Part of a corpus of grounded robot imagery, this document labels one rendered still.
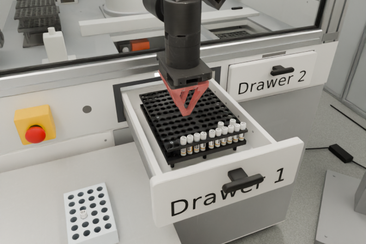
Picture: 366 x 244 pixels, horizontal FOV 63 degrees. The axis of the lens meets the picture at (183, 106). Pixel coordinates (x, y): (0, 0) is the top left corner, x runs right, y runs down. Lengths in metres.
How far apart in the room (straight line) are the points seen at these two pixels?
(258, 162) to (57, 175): 0.47
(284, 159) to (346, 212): 1.19
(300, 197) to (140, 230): 1.26
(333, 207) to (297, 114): 0.76
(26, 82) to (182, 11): 0.41
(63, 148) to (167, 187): 0.40
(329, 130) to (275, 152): 1.78
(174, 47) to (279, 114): 0.65
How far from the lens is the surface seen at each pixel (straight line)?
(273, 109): 1.02
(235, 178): 0.52
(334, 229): 1.68
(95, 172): 0.76
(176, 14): 0.45
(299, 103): 1.08
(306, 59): 0.98
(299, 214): 1.71
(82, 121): 0.79
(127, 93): 0.78
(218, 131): 0.61
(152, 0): 0.51
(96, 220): 0.63
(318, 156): 2.08
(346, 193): 1.85
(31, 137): 0.72
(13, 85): 0.74
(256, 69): 0.87
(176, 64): 0.48
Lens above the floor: 1.28
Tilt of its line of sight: 33 degrees down
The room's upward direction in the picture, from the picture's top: straight up
